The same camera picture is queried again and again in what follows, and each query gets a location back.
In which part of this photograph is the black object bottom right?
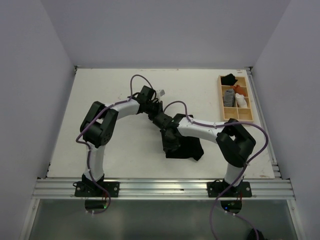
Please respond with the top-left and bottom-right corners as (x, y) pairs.
(246, 228), (266, 240)

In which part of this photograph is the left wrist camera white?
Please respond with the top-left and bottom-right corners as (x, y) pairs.
(156, 89), (165, 98)

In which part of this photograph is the grey patterned rolled cloth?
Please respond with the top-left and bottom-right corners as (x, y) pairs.
(223, 88), (236, 108)

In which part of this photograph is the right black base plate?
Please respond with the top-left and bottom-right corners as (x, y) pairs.
(206, 180), (253, 198)

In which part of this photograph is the orange rolled cloth in tray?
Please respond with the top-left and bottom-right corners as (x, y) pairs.
(231, 84), (248, 97)

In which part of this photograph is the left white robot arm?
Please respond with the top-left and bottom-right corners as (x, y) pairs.
(76, 86), (165, 197)

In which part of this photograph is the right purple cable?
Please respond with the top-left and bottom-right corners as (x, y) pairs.
(162, 100), (270, 240)

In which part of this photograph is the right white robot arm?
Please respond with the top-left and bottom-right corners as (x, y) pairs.
(152, 112), (256, 197)

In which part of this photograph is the white rolled cloth in tray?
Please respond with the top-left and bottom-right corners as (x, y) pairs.
(235, 93), (248, 108)

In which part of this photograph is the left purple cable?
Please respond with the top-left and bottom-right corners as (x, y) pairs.
(76, 74), (153, 215)

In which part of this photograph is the black underwear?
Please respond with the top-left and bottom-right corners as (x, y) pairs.
(165, 128), (204, 161)

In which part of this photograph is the aluminium mounting rail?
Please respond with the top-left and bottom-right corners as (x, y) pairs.
(31, 177), (295, 200)

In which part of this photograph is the wooden compartment organizer tray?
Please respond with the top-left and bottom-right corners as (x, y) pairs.
(217, 73), (254, 123)

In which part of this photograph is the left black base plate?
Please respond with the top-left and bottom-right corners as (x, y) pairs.
(72, 181), (120, 198)

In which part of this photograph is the purple cable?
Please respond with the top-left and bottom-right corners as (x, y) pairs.
(162, 100), (270, 240)
(76, 74), (153, 215)

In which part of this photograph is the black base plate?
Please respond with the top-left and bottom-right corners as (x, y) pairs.
(206, 180), (253, 198)
(72, 181), (120, 198)

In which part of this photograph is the black rolled cloth in tray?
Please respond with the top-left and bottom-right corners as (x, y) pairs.
(220, 73), (238, 86)

